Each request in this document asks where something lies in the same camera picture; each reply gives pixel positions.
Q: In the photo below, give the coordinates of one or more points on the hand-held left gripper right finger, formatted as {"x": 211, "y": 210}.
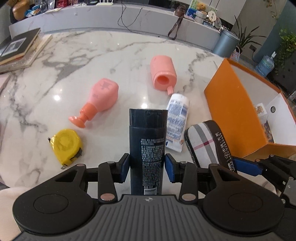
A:
{"x": 170, "y": 168}

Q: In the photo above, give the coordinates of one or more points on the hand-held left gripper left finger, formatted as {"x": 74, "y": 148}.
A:
{"x": 124, "y": 166}

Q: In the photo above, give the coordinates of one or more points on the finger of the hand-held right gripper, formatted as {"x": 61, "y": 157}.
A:
{"x": 247, "y": 165}

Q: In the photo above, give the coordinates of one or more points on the black shampoo bottle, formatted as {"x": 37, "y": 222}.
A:
{"x": 148, "y": 143}

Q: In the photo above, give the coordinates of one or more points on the plaid glasses case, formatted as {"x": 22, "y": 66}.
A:
{"x": 203, "y": 143}

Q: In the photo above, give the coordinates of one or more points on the orange cardboard box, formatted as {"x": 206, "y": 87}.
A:
{"x": 226, "y": 104}

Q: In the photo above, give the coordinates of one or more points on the white printed tube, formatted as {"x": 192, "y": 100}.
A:
{"x": 177, "y": 115}

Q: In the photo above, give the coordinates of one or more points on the yellow tape measure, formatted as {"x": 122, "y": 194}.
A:
{"x": 66, "y": 146}

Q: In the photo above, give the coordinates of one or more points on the pink pump bottle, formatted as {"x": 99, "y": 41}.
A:
{"x": 101, "y": 95}

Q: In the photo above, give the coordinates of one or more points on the pink tumbler with loop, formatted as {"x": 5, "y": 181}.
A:
{"x": 161, "y": 67}

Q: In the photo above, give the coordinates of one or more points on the blue water jug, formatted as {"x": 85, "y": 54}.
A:
{"x": 265, "y": 64}

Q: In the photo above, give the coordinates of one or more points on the small pastel gift bag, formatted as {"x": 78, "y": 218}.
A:
{"x": 236, "y": 54}

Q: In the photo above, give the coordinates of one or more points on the blue-grey trash can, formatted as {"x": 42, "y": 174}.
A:
{"x": 225, "y": 44}

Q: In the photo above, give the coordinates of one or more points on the tall bushy green plant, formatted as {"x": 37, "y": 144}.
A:
{"x": 286, "y": 46}

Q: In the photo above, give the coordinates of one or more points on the potted long-leaf plant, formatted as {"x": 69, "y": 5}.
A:
{"x": 246, "y": 37}

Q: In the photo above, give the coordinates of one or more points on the stack of books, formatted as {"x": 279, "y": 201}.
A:
{"x": 34, "y": 55}

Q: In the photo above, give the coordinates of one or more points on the round decorative plate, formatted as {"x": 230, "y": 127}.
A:
{"x": 219, "y": 23}

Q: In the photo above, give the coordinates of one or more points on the pink flat box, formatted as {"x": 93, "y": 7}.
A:
{"x": 3, "y": 83}

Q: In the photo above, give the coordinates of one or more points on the round white paper fan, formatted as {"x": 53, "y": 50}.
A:
{"x": 212, "y": 15}

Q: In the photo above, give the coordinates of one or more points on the white marble television console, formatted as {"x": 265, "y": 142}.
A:
{"x": 92, "y": 16}

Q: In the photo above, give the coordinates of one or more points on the grey round tins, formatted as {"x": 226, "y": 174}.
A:
{"x": 200, "y": 16}

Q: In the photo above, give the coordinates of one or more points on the hanging vine plant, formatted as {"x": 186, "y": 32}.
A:
{"x": 275, "y": 9}

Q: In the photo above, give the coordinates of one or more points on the teddy bear display items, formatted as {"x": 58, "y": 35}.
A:
{"x": 192, "y": 8}

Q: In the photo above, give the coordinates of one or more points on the black hardcover book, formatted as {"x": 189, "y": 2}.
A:
{"x": 16, "y": 44}

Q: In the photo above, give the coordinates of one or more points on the white router with antennas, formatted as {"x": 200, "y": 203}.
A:
{"x": 104, "y": 2}

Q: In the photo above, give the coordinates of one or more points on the flat magazine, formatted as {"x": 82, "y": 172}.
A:
{"x": 54, "y": 9}

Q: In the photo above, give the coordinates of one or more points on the red gift box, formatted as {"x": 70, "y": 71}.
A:
{"x": 62, "y": 3}

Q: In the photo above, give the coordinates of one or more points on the blue snack bags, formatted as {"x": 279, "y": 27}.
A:
{"x": 34, "y": 10}

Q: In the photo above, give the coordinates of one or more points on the gold vase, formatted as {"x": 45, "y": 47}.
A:
{"x": 20, "y": 10}

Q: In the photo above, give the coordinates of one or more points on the black wall outlet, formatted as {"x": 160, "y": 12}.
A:
{"x": 253, "y": 48}

